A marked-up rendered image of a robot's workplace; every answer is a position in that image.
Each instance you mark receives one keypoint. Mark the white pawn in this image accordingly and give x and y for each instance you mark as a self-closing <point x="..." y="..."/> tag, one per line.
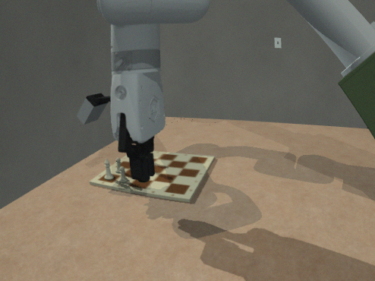
<point x="118" y="165"/>
<point x="123" y="179"/>

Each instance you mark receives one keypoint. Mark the white bishop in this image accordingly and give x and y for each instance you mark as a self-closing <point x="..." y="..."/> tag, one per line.
<point x="108" y="176"/>

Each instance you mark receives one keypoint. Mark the chessboard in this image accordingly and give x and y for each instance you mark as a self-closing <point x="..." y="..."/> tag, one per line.
<point x="177" y="176"/>

